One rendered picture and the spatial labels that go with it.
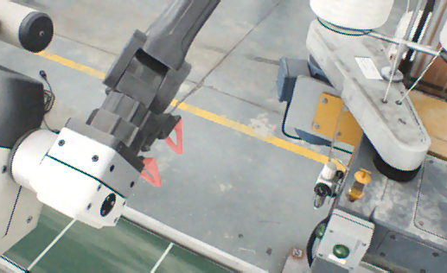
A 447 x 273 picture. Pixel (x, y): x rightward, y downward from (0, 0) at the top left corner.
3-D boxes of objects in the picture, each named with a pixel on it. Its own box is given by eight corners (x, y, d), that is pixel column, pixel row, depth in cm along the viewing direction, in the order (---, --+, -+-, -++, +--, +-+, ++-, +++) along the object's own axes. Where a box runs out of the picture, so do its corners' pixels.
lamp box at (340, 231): (315, 255, 79) (328, 225, 73) (322, 238, 82) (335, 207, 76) (354, 272, 77) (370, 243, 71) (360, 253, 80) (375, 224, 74)
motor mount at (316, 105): (284, 127, 120) (295, 78, 109) (291, 114, 124) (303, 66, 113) (385, 165, 112) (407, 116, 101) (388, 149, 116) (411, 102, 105)
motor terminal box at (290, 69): (275, 110, 118) (283, 75, 111) (273, 88, 126) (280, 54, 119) (305, 112, 119) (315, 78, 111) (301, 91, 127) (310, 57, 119)
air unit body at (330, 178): (305, 212, 109) (320, 169, 99) (310, 199, 112) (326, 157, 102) (322, 219, 108) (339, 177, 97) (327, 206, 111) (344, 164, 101)
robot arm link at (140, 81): (110, 98, 61) (143, 117, 62) (144, 39, 63) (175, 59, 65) (99, 107, 69) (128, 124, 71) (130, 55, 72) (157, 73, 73)
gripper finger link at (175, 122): (198, 145, 90) (178, 108, 86) (183, 168, 85) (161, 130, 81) (172, 148, 94) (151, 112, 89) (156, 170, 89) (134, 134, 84)
